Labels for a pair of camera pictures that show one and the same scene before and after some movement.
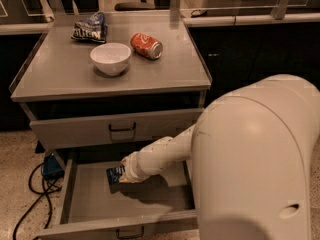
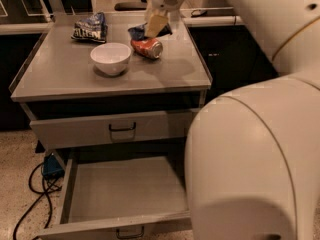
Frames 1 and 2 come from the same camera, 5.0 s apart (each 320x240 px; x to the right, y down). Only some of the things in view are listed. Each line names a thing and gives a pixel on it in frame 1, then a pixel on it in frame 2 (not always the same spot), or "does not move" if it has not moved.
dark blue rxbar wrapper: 113,174 to 138,32
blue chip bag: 93,28 does not move
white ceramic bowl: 110,58 does not move
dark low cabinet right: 239,54 does not move
